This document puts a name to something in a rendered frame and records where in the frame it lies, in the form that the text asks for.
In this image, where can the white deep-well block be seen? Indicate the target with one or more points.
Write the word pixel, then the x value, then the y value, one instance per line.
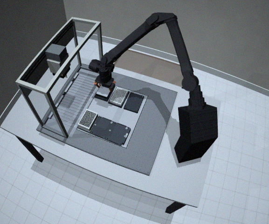
pixel 88 120

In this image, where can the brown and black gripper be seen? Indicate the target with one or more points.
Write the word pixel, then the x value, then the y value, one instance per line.
pixel 105 82

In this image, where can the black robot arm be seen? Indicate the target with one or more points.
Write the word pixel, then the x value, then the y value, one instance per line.
pixel 189 83

